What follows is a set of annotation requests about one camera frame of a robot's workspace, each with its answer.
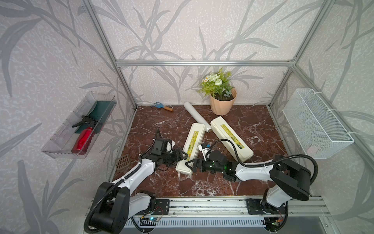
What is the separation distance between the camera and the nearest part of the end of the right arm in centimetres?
64

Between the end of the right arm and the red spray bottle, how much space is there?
0.45 metres

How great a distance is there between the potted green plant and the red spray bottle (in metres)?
0.66

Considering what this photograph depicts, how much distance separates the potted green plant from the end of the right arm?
466mm

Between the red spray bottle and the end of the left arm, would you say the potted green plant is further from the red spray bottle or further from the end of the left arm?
the red spray bottle

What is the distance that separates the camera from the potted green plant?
3.13 ft

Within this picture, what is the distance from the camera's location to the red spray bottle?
561 mm

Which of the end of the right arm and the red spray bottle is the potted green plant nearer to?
the end of the right arm
